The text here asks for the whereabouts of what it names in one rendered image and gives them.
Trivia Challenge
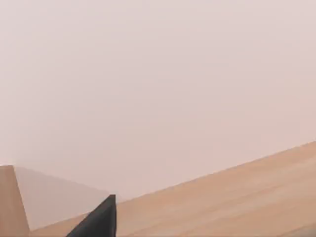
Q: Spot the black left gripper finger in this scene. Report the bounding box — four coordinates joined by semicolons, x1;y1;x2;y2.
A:
65;194;117;237

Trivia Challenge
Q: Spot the pale wooden cupboard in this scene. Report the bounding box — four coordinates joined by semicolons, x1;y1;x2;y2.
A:
0;140;316;237

